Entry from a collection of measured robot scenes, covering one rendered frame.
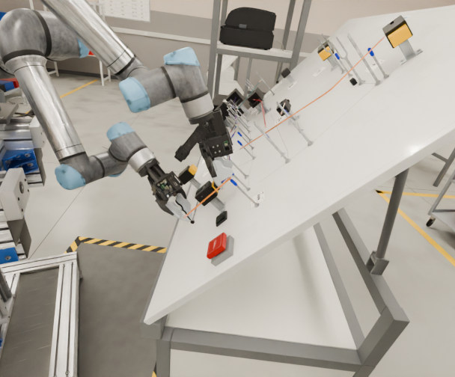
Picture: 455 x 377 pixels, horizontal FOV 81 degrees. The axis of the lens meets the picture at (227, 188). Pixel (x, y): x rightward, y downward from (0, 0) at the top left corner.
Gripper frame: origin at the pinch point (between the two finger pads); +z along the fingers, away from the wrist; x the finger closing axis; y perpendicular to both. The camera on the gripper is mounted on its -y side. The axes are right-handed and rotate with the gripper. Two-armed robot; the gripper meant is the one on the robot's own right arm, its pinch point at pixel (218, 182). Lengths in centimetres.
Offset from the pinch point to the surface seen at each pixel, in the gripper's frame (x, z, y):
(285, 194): -16.1, 0.0, 16.7
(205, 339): -24.3, 32.9, -14.3
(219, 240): -21.3, 4.1, -0.4
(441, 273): 97, 182, 131
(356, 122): -9.1, -9.0, 36.4
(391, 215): -14.4, 14.7, 40.1
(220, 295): -9.4, 33.8, -10.8
